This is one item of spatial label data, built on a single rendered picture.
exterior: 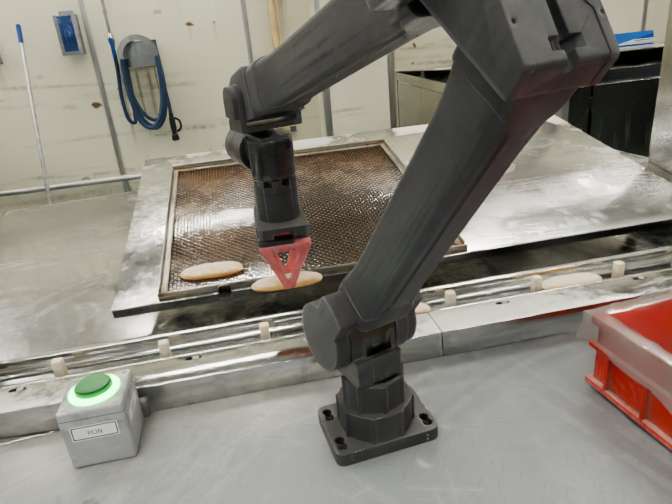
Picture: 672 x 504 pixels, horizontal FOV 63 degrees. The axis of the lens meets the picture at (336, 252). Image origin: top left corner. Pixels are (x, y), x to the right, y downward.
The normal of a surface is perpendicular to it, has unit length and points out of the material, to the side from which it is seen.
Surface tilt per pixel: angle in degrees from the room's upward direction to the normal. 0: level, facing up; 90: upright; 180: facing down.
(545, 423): 0
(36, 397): 0
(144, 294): 10
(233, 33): 90
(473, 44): 90
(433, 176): 92
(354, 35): 93
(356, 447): 0
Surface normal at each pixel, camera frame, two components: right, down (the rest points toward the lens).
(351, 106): 0.19, 0.36
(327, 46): -0.85, 0.32
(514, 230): -0.05, -0.84
